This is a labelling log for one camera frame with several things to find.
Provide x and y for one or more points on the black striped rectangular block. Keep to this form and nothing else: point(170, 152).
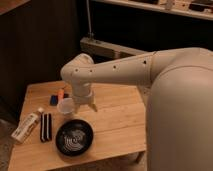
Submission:
point(46, 128)

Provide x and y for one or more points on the black ceramic bowl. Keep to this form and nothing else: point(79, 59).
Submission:
point(74, 137)

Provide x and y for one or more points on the wooden shelf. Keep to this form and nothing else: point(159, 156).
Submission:
point(198, 9)

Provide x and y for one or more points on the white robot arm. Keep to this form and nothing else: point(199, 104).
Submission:
point(179, 110)

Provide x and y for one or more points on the wooden table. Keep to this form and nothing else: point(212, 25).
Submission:
point(119, 129)

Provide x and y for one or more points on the clear plastic cup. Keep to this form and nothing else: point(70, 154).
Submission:
point(66, 106)

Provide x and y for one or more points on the white bottle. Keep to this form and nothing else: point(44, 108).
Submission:
point(27, 125)

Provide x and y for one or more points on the orange marker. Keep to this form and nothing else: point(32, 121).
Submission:
point(60, 94)

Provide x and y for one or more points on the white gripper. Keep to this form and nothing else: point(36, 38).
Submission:
point(83, 95)

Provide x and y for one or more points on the metal pole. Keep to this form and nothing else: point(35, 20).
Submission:
point(90, 31)

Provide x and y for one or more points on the long grey case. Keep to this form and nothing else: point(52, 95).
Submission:
point(92, 47)

